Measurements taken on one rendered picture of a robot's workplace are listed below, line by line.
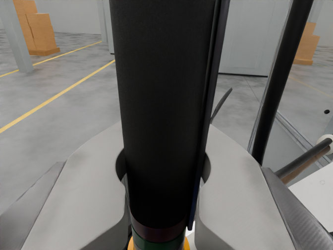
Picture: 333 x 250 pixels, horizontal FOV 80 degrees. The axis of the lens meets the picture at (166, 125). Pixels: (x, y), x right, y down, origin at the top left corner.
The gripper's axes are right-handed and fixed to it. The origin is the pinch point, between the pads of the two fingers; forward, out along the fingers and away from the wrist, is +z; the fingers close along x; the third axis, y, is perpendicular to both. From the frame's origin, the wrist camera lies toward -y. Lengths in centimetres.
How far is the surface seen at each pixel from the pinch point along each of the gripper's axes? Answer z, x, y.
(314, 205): 16.8, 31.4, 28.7
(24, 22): 699, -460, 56
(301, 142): 73, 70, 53
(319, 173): 22.5, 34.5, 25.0
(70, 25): 1301, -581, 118
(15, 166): 153, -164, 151
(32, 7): 737, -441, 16
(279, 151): 87, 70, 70
